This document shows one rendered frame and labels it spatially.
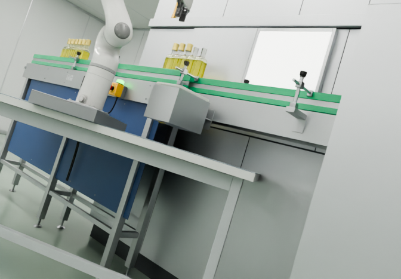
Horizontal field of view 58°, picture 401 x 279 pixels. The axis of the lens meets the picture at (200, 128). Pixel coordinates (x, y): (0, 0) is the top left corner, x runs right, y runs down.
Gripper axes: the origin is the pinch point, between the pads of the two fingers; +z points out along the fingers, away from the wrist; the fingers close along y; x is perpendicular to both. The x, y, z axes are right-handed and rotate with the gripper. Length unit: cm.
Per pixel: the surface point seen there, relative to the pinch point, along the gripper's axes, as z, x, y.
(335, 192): 62, 90, 35
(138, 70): 28.0, -25.9, -20.4
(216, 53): 5.4, 12.0, -33.0
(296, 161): 53, 73, -12
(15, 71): 18, -489, -367
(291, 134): 45, 70, 9
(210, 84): 28.1, 22.3, -11.4
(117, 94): 45, -30, -14
